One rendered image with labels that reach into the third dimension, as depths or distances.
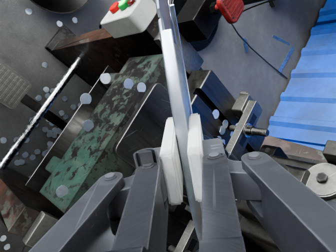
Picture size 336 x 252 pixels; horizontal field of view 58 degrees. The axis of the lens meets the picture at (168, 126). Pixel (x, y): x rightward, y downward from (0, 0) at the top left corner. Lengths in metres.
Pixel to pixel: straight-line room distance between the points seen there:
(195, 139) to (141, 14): 0.55
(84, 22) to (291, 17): 1.61
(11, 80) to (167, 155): 0.92
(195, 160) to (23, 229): 0.51
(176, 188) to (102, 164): 0.47
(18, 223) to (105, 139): 0.22
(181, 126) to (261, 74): 1.98
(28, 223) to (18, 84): 0.53
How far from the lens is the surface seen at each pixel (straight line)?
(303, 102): 2.25
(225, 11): 0.68
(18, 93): 1.05
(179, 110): 0.18
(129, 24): 0.70
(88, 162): 0.64
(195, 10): 0.71
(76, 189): 0.62
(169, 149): 0.16
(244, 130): 0.73
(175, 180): 0.16
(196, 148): 0.15
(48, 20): 1.27
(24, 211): 0.62
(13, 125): 1.22
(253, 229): 0.53
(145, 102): 0.49
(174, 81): 0.18
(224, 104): 0.75
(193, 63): 0.76
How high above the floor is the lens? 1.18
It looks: 49 degrees down
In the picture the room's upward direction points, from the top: 100 degrees clockwise
